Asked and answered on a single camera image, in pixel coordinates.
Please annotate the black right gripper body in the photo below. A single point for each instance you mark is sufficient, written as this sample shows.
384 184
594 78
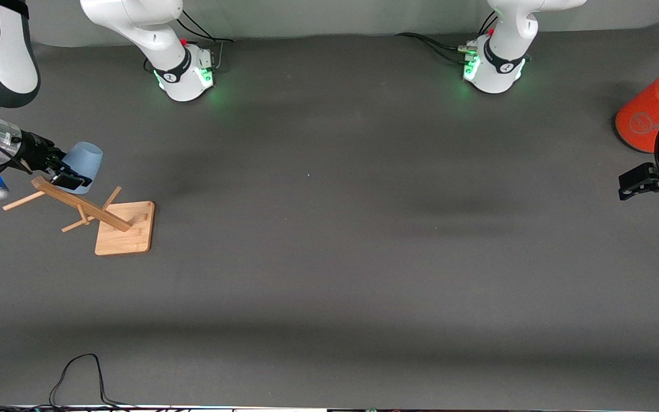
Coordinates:
34 150

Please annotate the light blue cup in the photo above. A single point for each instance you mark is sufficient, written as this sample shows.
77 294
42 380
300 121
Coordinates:
89 160

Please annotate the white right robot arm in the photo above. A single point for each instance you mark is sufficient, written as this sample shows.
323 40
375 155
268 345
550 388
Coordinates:
135 23

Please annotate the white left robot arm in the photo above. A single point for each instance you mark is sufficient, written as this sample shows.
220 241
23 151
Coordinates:
507 34

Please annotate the wooden cup rack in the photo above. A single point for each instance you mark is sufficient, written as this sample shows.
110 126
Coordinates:
126 234

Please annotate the orange cylinder with grey lid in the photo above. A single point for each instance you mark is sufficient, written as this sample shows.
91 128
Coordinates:
650 109

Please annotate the dark grey table mat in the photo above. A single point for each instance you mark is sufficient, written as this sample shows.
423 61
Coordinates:
329 286

